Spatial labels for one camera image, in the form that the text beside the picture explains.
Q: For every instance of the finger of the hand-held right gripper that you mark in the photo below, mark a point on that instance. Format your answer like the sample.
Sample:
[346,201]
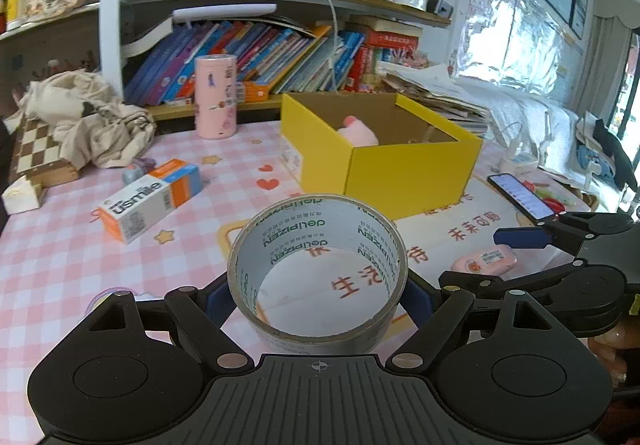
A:
[540,280]
[520,237]

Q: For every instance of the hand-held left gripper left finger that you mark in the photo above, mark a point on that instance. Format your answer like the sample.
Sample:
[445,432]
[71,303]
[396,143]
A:
[220,300]

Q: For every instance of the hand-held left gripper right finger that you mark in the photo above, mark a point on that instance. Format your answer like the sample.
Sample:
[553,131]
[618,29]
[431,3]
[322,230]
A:
[417,300]

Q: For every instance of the small pink rounded case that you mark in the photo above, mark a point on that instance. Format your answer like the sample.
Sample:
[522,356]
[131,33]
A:
[485,261]

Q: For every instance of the silver duct tape roll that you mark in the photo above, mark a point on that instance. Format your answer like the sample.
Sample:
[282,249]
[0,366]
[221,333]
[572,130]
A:
[320,225]

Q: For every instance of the white orange toothbrush box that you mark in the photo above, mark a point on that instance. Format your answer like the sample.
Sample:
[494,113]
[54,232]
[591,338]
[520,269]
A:
[145,200]

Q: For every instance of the yellow cardboard box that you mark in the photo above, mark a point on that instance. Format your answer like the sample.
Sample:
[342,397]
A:
[400,175]

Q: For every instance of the small purple round case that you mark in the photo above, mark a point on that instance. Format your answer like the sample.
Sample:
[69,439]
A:
[134,172]

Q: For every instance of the pink plush toy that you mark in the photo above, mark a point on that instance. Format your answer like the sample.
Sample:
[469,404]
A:
[357,132]

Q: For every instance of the person's right hand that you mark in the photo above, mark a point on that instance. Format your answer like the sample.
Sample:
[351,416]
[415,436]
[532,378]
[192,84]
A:
[610,355]

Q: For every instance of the dark blue smartphone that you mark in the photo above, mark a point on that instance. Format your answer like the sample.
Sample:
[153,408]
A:
[520,195]

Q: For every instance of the white power strip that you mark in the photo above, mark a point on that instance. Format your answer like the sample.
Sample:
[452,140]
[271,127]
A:
[520,165]

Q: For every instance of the black cloth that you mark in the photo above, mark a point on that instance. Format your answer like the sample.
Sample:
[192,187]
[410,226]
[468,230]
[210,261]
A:
[615,150]

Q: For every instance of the stack of loose papers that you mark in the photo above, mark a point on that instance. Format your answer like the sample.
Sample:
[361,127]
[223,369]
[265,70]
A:
[435,95]

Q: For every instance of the pink checked desk mat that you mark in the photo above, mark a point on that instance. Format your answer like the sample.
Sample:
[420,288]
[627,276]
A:
[50,275]

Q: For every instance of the beige curtain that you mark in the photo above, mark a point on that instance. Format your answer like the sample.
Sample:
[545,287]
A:
[607,70]

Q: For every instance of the wooden bookshelf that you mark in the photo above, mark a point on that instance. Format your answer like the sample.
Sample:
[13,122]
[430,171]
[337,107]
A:
[175,111]

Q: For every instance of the silver foil sheet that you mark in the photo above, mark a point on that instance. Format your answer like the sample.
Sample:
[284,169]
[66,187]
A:
[540,40]

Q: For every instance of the pink printed cylinder canister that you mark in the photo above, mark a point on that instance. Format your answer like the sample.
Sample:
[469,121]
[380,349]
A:
[215,100]

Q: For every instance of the flat orange white carton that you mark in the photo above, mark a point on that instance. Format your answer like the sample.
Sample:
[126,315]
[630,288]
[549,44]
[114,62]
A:
[260,92]

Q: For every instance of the beige cloth tote bag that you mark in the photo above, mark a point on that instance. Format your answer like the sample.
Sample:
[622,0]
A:
[85,125]

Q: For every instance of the checkered wooden chess box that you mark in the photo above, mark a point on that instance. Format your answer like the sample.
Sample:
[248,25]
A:
[37,152]

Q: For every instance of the row of colourful books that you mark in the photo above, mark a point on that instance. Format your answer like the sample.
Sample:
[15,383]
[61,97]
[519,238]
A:
[260,60]

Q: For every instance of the white light bar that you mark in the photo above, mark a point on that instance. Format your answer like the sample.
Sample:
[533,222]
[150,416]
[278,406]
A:
[225,13]

